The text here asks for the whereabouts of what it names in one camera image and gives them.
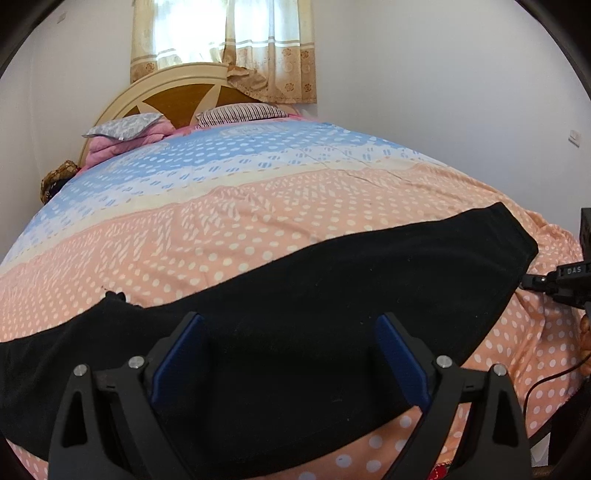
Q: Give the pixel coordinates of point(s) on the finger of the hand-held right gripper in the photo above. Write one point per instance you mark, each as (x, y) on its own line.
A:
(538, 281)

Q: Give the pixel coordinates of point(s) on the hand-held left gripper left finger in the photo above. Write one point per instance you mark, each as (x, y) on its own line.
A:
(178, 357)

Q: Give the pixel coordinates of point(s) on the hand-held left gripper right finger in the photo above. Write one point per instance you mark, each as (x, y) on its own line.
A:
(400, 357)

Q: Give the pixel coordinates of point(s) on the black pants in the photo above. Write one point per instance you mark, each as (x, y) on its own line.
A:
(323, 286)

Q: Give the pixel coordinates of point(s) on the polka dot bed sheet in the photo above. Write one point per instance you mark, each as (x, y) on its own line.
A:
(277, 207)

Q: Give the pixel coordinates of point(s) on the pink folded blanket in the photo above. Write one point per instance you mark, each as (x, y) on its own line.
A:
(111, 150)

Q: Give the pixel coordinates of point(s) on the grey patterned pillow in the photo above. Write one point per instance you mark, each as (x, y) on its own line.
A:
(124, 126)

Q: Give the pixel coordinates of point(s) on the striped pillow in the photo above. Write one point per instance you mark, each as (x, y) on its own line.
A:
(235, 113)

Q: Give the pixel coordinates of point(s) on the cream and brown headboard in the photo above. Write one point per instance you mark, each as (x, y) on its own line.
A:
(180, 99)

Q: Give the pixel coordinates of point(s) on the beige floral window curtain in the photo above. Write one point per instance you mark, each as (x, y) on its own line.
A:
(277, 60)

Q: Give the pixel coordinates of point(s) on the white wall switch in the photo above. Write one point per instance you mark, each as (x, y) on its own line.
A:
(575, 138)

